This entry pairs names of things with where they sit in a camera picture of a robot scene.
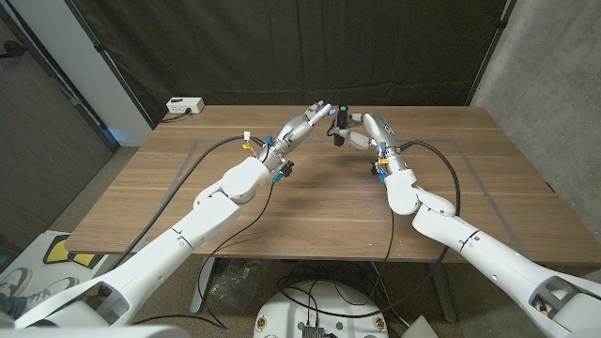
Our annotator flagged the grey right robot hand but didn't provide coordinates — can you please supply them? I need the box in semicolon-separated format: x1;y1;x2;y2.
335;112;408;177

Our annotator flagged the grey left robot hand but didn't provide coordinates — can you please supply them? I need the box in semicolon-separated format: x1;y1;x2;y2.
260;100;334;171

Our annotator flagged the black flashlight with green cap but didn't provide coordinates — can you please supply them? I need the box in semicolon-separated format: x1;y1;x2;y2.
328;104;349;146

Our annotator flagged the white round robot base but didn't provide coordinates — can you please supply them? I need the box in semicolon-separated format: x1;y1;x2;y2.
253;280;390;338

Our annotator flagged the black backdrop curtain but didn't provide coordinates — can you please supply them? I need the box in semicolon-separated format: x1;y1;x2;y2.
65;0;511;128

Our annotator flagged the white power strip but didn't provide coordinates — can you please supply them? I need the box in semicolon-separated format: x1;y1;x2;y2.
165;96;206;115

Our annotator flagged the black backdrop stand pole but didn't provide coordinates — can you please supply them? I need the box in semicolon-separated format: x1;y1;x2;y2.
466;0;517;107
63;0;156;131

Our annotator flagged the clear plastic bag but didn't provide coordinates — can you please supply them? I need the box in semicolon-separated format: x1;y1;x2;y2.
208;257;264;314

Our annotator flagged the grey table leg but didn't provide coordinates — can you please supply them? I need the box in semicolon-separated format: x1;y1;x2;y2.
427;262;457;324

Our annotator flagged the white table leg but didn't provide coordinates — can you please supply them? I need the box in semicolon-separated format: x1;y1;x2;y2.
190;256;217;315

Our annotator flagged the white box corner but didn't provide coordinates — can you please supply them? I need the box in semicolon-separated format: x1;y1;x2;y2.
401;315;440;338

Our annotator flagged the white mat with yellow print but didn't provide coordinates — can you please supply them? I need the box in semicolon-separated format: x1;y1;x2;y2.
8;229;112;301

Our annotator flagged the grey and white sneaker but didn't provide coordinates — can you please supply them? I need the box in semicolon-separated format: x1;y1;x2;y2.
0;267;34;297

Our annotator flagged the blue jeans leg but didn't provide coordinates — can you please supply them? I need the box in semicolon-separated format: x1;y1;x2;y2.
0;293;29;320

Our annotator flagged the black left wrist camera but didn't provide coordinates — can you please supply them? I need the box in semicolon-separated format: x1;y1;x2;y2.
274;160;296;183

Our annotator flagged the thin black left wrist cable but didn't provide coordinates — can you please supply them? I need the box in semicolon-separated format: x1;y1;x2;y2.
194;180;277;330

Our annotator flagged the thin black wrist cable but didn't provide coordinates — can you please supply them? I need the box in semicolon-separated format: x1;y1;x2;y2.
370;209;396;301
194;180;277;330

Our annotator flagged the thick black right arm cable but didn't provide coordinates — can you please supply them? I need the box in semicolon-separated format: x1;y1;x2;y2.
328;139;462;330

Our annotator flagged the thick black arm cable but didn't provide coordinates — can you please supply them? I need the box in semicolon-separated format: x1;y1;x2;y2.
328;139;462;330
107;134;267;271

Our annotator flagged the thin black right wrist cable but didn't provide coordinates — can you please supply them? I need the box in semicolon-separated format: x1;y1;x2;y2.
370;209;396;301

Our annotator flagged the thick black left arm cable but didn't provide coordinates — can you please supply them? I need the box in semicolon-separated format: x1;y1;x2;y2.
107;134;267;271

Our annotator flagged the black power strip cord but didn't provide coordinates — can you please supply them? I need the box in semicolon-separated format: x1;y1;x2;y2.
160;108;193;124

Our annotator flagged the black door handle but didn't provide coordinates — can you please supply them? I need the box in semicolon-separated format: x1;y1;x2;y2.
0;40;27;60

